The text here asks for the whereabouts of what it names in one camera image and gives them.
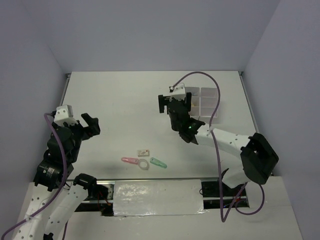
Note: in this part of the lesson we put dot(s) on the white compartment container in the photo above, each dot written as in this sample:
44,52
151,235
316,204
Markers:
195,101
208,101

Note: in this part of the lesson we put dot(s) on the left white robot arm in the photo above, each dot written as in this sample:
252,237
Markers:
45,217

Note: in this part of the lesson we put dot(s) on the right white compartment container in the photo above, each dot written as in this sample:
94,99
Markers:
208,101

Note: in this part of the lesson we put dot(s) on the left white compartment container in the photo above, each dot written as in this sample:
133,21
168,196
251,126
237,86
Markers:
195,101

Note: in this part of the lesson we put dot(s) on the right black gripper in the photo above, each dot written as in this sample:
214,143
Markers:
163,101

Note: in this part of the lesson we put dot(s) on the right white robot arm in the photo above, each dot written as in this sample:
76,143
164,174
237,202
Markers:
257,158

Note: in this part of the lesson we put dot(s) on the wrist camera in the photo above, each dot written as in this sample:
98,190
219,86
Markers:
64,116
177,92

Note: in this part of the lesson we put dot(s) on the white base cover plate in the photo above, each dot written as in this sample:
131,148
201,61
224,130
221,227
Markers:
157,198

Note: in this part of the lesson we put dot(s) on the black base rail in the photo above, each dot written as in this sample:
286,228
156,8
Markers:
103,201

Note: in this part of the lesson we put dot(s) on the green highlighter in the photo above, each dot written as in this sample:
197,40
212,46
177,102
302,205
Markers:
158,163

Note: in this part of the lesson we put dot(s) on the pink highlighter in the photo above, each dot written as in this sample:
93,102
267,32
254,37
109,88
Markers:
130,160

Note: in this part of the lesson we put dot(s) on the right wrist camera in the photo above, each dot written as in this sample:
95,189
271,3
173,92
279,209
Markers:
177,92

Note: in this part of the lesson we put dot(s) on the white eraser red label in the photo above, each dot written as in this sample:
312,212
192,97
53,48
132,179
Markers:
143,153

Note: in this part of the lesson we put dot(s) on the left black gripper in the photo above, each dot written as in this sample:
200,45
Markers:
94,128

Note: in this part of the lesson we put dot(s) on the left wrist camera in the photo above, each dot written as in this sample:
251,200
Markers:
64,116

